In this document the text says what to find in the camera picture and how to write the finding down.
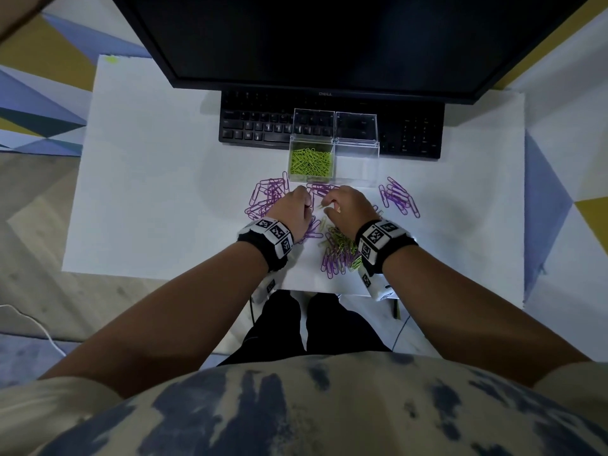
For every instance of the black keyboard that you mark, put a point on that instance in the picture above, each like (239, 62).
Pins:
(252, 125)

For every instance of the brown wooden board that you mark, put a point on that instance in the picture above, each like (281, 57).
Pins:
(19, 11)

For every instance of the black left wristband with markers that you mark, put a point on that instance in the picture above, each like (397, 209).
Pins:
(261, 249)

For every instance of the person's right forearm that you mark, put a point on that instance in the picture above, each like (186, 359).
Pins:
(475, 318)

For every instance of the pile of mixed paper clips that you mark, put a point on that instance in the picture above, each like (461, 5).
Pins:
(337, 254)

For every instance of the person's tie-dye shirt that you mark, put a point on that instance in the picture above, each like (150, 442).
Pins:
(309, 413)

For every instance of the transparent box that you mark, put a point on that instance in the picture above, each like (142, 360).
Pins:
(356, 166)
(311, 137)

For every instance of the heap of green paper clips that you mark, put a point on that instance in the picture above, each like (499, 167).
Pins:
(311, 162)

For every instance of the person's left hand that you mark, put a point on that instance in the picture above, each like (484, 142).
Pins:
(294, 211)

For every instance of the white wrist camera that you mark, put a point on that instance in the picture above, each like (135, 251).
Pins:
(270, 285)
(380, 289)

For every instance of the person's left forearm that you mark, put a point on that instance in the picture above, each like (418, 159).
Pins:
(166, 327)

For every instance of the black right wristband with markers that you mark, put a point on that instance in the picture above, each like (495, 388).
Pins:
(394, 251)

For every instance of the black computer monitor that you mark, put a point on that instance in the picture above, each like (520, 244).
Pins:
(332, 37)

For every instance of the person's black trousers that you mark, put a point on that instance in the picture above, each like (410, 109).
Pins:
(328, 327)

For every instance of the person's right hand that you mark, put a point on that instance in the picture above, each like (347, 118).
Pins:
(354, 211)

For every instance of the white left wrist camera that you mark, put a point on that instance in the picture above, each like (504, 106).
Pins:
(270, 285)

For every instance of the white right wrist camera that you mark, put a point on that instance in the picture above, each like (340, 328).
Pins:
(380, 289)

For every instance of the black wristband with markers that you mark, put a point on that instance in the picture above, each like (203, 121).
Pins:
(394, 251)
(261, 249)

